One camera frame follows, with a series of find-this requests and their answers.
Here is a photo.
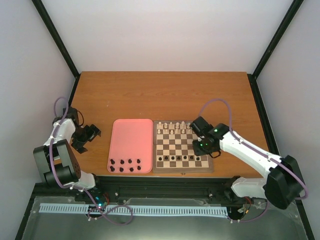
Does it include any controller board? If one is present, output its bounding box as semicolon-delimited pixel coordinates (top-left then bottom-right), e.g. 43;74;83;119
88;192;110;213
227;196;253;222

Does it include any right controller board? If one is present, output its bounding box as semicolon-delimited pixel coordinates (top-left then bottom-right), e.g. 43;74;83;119
227;196;253;222

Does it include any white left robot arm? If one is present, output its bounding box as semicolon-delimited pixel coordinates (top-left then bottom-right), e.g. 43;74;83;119
33;117;104;202

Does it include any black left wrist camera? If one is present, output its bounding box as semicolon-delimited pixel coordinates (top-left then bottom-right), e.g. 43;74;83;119
62;106;85;127

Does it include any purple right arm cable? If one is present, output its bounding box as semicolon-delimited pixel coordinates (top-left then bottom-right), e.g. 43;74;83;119
199;98;308;224

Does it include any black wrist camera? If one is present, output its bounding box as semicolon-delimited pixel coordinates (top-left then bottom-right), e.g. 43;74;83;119
62;106;85;127
190;116;214;138

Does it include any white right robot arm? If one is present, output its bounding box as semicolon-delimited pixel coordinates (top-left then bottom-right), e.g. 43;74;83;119
190;121;306;210

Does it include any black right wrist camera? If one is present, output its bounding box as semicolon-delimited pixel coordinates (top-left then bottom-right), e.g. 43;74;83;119
190;116;214;138

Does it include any pink plastic tray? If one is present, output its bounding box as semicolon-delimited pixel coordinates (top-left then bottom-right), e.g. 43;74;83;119
107;119;154;174

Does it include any light blue cable duct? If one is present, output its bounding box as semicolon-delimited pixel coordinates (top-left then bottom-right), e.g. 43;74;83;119
38;203;228;218

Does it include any wooden chessboard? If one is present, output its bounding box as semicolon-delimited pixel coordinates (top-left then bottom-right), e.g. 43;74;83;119
152;121;214;174

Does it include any white chess pieces row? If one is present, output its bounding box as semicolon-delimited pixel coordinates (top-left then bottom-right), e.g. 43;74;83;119
153;120;193;135

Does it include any black aluminium frame rail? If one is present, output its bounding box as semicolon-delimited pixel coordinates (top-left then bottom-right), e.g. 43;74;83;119
33;174;300;208

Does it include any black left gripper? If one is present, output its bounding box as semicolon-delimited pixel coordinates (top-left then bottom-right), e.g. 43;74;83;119
72;124;102;154

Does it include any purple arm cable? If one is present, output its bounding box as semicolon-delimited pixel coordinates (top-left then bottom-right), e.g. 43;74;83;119
199;98;308;224
48;96;135;225

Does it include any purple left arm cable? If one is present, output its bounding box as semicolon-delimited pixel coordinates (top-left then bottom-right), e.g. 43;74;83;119
48;96;135;225

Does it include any left controller board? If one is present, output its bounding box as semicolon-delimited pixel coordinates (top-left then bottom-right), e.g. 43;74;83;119
88;192;110;213

